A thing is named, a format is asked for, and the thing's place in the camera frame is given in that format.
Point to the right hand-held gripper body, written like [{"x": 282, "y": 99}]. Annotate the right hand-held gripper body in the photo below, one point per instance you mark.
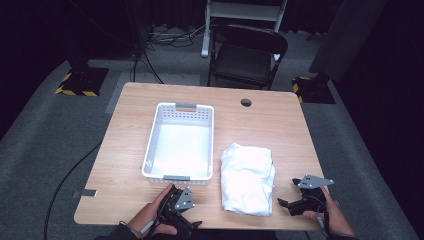
[{"x": 310, "y": 201}]

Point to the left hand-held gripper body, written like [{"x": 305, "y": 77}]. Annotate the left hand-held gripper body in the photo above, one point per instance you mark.
[{"x": 178, "y": 213}]

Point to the white cloth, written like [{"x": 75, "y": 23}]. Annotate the white cloth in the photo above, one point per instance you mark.
[{"x": 246, "y": 176}]

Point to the white plastic basket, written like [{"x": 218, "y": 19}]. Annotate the white plastic basket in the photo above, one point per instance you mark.
[{"x": 181, "y": 146}]

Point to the person's right hand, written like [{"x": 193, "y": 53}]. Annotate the person's right hand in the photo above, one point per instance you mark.
[{"x": 336, "y": 218}]

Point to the person's left hand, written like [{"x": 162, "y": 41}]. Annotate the person's left hand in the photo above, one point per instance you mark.
[{"x": 146, "y": 216}]

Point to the black striped stand base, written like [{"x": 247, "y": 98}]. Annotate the black striped stand base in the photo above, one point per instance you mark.
[
  {"x": 313, "y": 90},
  {"x": 83, "y": 81}
]

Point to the grey tape strip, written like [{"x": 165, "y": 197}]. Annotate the grey tape strip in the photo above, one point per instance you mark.
[{"x": 85, "y": 193}]

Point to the black folding chair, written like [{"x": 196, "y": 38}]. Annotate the black folding chair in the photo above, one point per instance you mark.
[{"x": 245, "y": 60}]

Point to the grey upright panel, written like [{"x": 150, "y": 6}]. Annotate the grey upright panel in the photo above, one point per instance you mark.
[{"x": 346, "y": 36}]

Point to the black stand pole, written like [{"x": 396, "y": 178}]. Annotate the black stand pole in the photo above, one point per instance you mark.
[{"x": 136, "y": 30}]

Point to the white metal stand frame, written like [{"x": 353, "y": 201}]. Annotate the white metal stand frame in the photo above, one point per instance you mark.
[{"x": 240, "y": 10}]

